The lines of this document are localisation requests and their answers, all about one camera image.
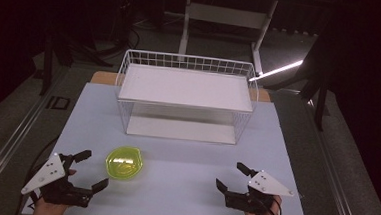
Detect black stand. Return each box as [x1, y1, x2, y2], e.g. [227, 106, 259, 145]
[38, 27, 77, 98]

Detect person's left hand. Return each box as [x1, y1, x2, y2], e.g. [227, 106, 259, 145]
[32, 166, 78, 215]

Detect metal floor rail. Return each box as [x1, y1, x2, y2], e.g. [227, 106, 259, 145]
[296, 93, 372, 215]
[0, 64, 70, 211]

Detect black chair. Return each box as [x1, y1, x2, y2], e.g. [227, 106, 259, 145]
[263, 25, 337, 132]

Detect white wire shelf rack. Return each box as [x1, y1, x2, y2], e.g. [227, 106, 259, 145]
[111, 48, 262, 148]

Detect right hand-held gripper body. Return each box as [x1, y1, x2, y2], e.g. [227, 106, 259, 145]
[223, 167, 297, 215]

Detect yellow-green plastic bowl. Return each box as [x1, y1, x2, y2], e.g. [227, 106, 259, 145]
[104, 144, 145, 183]

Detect black floor cables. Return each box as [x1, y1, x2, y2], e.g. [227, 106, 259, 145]
[60, 19, 142, 70]

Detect white desk frame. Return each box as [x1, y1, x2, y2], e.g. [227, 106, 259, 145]
[177, 0, 279, 77]

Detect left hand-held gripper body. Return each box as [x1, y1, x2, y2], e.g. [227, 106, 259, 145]
[19, 150, 97, 209]

